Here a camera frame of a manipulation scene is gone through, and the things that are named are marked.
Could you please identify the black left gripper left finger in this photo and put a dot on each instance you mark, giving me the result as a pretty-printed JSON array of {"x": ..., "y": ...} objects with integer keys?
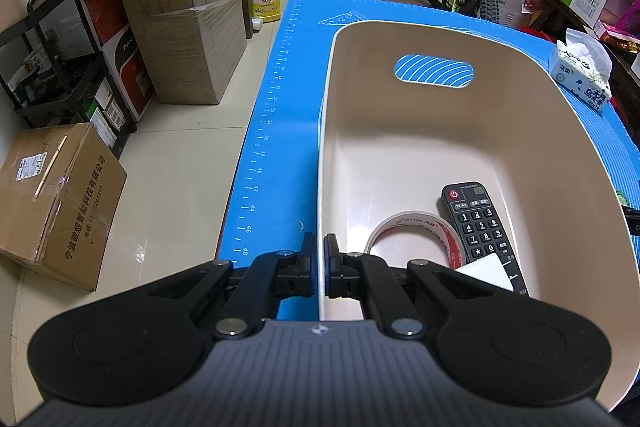
[{"x": 139, "y": 344}]

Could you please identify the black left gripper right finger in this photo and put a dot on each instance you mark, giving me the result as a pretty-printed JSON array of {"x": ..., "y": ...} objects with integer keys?
[{"x": 498, "y": 344}]

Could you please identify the beige plastic storage bin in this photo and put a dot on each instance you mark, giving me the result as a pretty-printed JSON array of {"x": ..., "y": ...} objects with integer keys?
[{"x": 409, "y": 108}]

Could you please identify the white paper card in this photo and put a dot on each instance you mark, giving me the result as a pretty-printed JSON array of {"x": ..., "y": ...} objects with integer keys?
[{"x": 488, "y": 269}]

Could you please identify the black tv remote control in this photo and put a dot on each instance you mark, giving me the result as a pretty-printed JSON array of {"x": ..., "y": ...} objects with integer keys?
[{"x": 474, "y": 216}]

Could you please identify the brown box on floor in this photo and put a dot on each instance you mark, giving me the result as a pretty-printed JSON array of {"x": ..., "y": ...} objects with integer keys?
[{"x": 60, "y": 187}]

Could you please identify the blue silicone baking mat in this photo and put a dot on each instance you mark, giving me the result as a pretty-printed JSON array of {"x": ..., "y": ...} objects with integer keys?
[{"x": 274, "y": 199}]

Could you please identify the black metal shelf cart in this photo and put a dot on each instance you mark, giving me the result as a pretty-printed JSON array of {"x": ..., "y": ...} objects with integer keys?
[{"x": 54, "y": 72}]

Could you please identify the white tissue paper pack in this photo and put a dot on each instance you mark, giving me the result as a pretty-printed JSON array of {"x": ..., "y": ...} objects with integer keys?
[{"x": 581, "y": 65}]

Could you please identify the red white appliance box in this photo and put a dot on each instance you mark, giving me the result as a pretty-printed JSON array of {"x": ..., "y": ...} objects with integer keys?
[{"x": 122, "y": 54}]

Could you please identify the large taped cardboard box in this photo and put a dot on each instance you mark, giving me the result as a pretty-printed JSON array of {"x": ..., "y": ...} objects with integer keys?
[{"x": 190, "y": 47}]

